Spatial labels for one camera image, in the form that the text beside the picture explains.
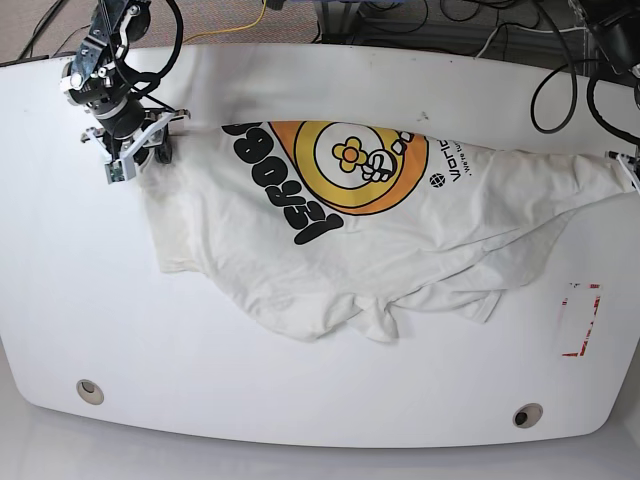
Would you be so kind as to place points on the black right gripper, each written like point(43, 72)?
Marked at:
point(123, 120)

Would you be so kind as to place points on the white t-shirt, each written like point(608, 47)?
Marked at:
point(326, 187)

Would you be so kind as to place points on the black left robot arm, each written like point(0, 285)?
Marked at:
point(614, 27)

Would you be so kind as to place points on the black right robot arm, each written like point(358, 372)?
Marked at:
point(99, 69)

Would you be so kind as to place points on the red tape rectangle marker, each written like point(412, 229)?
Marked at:
point(578, 313)

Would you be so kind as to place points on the left table cable grommet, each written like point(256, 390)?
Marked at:
point(90, 392)

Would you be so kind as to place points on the table cable grommet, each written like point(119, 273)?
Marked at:
point(90, 392)
point(527, 416)

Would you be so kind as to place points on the right table cable grommet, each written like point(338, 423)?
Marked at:
point(527, 416)

